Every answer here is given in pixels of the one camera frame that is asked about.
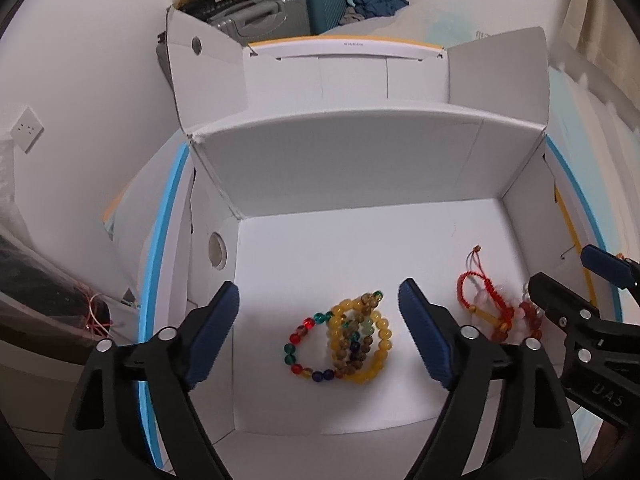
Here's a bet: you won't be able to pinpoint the yellow bead bracelet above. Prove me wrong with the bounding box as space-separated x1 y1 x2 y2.
327 297 396 386

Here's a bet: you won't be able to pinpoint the green brown bead bracelet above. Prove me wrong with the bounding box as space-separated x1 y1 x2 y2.
330 290 385 378

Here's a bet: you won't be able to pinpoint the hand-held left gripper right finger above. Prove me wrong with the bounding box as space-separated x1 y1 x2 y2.
397 277 586 480

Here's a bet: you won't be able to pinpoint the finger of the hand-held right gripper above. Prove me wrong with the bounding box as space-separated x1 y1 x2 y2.
528 272 616 361
581 244 640 306

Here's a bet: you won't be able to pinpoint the multicolour glass bead bracelet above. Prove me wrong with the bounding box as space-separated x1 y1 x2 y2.
282 310 366 383

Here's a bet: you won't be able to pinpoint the grey suitcase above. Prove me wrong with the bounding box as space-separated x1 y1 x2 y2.
156 0 311 83

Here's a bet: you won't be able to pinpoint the red cables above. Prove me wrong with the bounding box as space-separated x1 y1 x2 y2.
82 295 118 341

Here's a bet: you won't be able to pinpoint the cream window curtain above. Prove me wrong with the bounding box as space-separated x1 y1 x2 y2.
560 0 640 126

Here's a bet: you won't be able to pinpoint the white wall socket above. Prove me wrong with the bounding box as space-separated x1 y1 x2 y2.
9 105 45 153

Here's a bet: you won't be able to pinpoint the blue clothes pile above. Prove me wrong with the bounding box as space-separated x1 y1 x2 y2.
352 0 408 21

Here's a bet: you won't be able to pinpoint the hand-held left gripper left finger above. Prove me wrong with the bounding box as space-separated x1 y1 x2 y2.
55 281 241 480

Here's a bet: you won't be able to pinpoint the red yellow cord bracelet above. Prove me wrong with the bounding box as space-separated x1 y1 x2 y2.
467 245 516 343

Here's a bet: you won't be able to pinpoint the white cardboard box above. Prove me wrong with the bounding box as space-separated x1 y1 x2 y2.
102 25 626 480

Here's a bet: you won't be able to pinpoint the dark plastic-wrapped object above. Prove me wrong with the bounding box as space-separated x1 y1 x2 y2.
0 220 116 351

